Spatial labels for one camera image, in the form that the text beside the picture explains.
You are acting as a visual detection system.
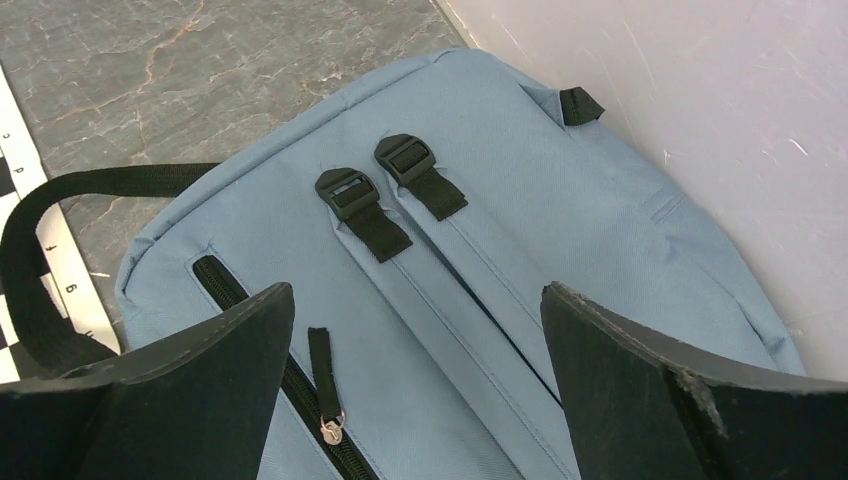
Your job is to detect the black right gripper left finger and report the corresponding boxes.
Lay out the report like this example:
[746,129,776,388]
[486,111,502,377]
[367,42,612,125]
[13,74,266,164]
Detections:
[1,283,295,479]

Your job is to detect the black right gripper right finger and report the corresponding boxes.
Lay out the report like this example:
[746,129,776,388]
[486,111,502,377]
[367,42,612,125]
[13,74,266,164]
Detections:
[540,282,847,479]

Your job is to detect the blue student backpack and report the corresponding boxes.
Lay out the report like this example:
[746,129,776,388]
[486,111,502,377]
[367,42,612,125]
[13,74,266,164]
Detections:
[1,50,804,479]

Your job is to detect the black white checkerboard mat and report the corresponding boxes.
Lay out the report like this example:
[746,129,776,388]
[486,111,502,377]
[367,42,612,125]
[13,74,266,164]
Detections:
[1,75,121,383]

